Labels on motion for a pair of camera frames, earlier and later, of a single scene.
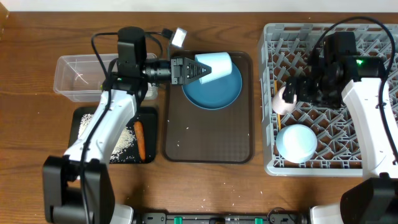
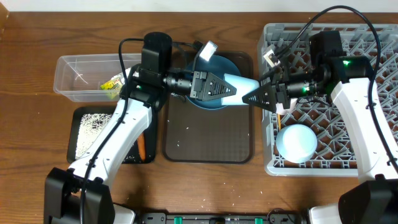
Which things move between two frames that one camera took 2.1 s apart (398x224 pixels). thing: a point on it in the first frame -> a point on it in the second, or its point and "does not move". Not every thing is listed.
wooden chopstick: [278, 118] does not move
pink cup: [279, 105] does not move
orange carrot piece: [138, 130] does not move
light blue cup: [221, 64] -> [243, 85]
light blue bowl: [296, 144] does not move
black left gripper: [181, 77] -> [202, 84]
